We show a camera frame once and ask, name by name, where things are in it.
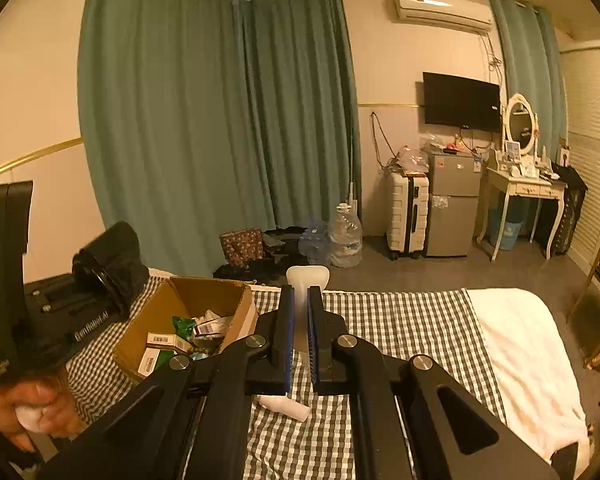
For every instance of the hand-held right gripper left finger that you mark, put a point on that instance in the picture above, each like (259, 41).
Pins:
(289, 340)

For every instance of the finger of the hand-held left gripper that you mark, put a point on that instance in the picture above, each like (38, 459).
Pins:
(97, 280)

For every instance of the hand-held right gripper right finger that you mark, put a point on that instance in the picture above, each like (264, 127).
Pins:
(313, 350)

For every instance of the white comb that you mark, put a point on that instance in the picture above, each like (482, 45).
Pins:
(307, 277)

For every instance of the green white carton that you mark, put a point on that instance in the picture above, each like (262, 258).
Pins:
(152, 360)

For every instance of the brown cardboard box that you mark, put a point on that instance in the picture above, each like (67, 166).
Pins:
(200, 290)

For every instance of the person's left hand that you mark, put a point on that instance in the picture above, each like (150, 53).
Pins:
(55, 410)

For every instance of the white tube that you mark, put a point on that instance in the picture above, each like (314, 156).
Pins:
(285, 407)

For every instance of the small white yellow box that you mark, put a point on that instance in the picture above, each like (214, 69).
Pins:
(167, 341)

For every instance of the green checkered cloth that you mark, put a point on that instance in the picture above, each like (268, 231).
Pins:
(404, 320)

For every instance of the small bluish water jug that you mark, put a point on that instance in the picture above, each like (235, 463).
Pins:
(314, 245)

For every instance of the dark green packet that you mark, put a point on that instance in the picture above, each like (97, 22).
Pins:
(183, 327)

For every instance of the floral bag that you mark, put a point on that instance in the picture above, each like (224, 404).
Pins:
(242, 250)

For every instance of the large clear water jug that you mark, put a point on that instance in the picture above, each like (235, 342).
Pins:
(345, 240)

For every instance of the white suitcase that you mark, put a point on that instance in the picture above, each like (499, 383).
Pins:
(404, 215)

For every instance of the green curtain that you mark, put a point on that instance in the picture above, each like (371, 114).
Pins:
(527, 70)
(300, 110)
(165, 110)

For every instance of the grey small fridge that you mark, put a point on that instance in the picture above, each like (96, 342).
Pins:
(453, 205)

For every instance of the white blanket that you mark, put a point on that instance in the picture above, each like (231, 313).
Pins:
(519, 340)

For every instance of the clear plastic bags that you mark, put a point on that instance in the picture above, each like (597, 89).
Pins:
(412, 160)

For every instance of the blue waste bin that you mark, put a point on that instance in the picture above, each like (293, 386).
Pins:
(504, 230)

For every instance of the white dressing table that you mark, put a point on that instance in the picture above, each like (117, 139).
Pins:
(522, 185)

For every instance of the black bag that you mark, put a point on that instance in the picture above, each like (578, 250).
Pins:
(564, 205)

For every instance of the white oval vanity mirror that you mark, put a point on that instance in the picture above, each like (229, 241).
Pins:
(519, 120)

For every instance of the white louvered wardrobe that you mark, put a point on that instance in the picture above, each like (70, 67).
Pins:
(592, 160)

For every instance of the white air conditioner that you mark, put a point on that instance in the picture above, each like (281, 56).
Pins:
(442, 10)

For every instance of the small photo frame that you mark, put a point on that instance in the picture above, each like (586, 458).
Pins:
(512, 148)

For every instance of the black wall television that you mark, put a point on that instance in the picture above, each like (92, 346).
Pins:
(462, 102)

